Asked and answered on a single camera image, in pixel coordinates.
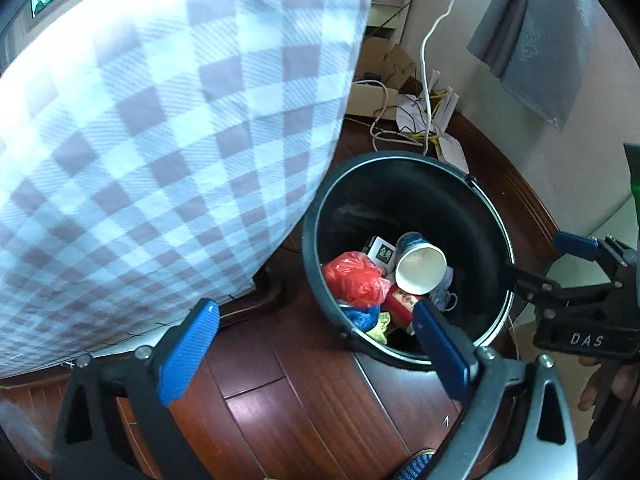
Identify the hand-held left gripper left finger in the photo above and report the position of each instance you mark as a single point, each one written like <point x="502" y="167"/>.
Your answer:
<point x="190" y="355"/>

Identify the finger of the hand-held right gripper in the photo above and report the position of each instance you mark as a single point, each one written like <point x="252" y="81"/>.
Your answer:
<point x="530" y="280"/>
<point x="575" y="244"/>

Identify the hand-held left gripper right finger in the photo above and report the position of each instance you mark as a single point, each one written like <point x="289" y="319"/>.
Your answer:
<point x="440" y="350"/>

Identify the blue and white paper cup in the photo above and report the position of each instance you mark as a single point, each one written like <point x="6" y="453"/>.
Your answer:
<point x="420" y="270"/>

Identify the green and white carton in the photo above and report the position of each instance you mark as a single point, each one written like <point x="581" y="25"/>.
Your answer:
<point x="382" y="255"/>

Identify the orange plastic bag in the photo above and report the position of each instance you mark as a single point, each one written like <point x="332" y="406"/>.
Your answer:
<point x="352" y="280"/>

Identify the black bucket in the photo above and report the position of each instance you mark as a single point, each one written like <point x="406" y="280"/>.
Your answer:
<point x="450" y="200"/>

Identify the person's right hand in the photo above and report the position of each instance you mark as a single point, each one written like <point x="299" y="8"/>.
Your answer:
<point x="590" y="390"/>

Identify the blue patterned slipper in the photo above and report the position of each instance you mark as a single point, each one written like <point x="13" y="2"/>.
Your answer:
<point x="415" y="466"/>

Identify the white router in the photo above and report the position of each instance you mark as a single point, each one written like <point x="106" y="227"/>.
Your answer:
<point x="452" y="152"/>

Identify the checked tablecloth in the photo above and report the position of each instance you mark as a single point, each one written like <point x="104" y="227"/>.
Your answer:
<point x="150" y="135"/>

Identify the cardboard box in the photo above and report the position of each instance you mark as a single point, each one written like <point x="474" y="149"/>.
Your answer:
<point x="365" y="97"/>

